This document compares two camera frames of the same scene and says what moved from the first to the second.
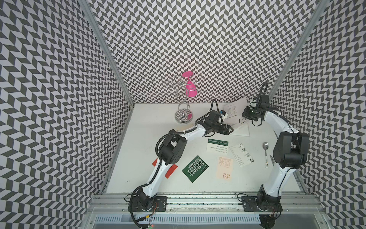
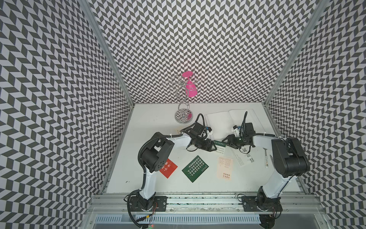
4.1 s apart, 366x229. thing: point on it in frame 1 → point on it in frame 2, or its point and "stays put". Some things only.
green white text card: (218, 146) stays put
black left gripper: (227, 131) → (208, 147)
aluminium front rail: (181, 202) stays put
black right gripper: (245, 114) → (230, 140)
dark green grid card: (195, 168) stays put
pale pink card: (225, 169) stays put
